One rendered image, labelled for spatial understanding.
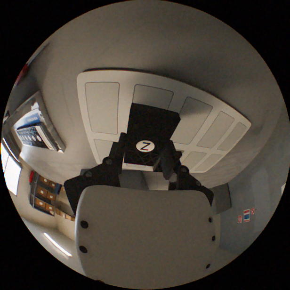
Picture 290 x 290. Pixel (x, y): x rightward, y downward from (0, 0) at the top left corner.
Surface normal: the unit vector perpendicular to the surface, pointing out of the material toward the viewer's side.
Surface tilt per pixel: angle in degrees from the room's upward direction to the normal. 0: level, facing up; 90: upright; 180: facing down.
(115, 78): 0
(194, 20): 0
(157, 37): 0
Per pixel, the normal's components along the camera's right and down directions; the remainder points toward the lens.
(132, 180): -0.13, -0.63
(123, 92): 0.00, 0.77
